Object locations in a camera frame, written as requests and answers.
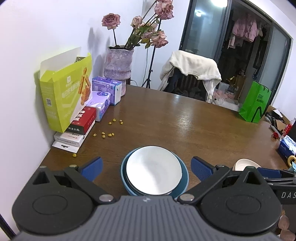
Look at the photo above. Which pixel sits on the red box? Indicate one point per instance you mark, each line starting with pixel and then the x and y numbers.
pixel 83 118

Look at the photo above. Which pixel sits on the dark clothes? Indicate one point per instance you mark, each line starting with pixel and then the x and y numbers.
pixel 192 93

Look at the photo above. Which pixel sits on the person's right hand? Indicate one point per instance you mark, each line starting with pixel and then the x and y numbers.
pixel 283 224

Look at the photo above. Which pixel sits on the white plush toy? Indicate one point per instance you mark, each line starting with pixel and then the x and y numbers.
pixel 225 105

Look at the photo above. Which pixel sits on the yellow-green snack box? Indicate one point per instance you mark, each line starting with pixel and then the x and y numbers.
pixel 62 97

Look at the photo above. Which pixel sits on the scattered yellow crumbs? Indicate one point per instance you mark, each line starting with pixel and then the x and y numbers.
pixel 114 120

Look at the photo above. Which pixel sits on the bottle with red label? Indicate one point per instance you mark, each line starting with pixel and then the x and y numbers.
pixel 290 127

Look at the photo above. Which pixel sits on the dried pink roses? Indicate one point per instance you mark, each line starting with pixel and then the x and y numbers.
pixel 111 19

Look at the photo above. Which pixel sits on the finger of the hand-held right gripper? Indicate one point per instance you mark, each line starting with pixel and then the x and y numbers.
pixel 269 172
pixel 284 180

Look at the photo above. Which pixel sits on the purple flat tissue pack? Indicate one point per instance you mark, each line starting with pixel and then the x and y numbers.
pixel 101 104

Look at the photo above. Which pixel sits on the green paper shopping bag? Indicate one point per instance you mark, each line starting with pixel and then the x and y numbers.
pixel 254 104

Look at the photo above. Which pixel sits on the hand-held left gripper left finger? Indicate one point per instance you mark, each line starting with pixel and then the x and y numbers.
pixel 92 169

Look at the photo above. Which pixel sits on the purple cube tissue pack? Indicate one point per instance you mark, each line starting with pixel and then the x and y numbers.
pixel 104 87

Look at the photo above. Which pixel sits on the blue tissue box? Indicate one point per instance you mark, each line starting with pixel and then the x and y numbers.
pixel 286 148

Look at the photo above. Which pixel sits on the glass sliding door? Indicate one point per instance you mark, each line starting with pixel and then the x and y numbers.
pixel 203 27

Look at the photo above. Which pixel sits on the dark wooden chair with clothes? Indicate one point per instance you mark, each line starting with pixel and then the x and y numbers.
pixel 187 81

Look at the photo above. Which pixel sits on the white box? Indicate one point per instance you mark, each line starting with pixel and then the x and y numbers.
pixel 74 136
pixel 67 146

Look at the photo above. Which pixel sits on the blue bowl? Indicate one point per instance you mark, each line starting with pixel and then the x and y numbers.
pixel 182 183

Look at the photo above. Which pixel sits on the chair draped with cream cloth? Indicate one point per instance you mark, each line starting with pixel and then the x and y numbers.
pixel 192 64

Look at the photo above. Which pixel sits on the black light stand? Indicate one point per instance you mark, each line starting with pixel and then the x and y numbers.
pixel 150 71

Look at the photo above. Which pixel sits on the open cardboard box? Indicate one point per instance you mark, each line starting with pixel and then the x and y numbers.
pixel 277 113

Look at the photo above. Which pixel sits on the small teal bottle with tag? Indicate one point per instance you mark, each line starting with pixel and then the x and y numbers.
pixel 293 168

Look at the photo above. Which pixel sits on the pink textured vase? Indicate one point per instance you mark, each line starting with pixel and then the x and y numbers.
pixel 118 67

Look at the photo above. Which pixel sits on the pink clothes pile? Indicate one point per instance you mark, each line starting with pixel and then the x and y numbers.
pixel 222 95

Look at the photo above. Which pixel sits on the cream plate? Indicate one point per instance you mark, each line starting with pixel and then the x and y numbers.
pixel 242 163

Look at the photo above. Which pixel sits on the hanging pink clothes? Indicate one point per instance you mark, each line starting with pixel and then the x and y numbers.
pixel 245 27

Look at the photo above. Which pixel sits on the yellow mug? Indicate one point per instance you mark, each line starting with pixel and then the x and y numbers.
pixel 291 158

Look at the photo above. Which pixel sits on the red flower ornament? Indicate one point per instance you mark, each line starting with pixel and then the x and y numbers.
pixel 275 135

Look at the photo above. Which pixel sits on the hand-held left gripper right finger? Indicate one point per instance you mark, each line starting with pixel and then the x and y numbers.
pixel 201 169

